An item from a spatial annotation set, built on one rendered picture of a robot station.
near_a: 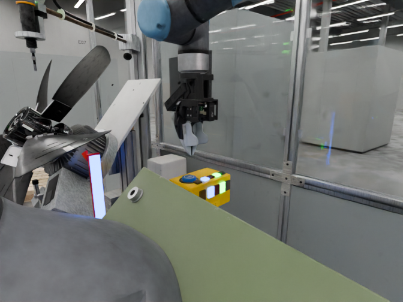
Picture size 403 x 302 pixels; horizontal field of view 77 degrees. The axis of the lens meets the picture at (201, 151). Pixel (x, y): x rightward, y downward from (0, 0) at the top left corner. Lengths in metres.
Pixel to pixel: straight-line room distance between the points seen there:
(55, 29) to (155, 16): 12.92
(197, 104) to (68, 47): 12.85
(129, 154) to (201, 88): 0.59
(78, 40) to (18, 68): 7.39
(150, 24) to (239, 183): 0.84
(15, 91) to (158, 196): 6.20
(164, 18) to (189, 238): 0.43
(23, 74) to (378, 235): 6.20
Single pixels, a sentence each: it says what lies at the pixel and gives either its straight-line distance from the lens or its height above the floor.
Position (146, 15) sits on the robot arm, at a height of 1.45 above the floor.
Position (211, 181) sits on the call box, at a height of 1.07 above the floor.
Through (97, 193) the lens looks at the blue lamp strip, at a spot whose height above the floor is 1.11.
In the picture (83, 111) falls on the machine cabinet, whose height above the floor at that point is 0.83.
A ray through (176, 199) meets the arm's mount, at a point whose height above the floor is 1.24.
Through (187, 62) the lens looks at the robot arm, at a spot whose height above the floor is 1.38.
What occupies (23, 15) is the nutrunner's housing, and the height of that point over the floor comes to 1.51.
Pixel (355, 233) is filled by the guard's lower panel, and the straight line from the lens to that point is 1.03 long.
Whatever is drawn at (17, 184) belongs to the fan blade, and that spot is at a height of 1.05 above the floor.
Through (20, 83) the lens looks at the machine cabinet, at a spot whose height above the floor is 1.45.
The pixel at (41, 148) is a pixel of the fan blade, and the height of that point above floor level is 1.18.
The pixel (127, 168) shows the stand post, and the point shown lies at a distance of 1.13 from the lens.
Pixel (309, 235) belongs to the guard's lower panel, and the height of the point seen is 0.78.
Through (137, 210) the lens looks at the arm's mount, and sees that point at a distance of 0.21.
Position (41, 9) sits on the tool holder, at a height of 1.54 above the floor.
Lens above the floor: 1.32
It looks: 14 degrees down
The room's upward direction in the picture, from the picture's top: straight up
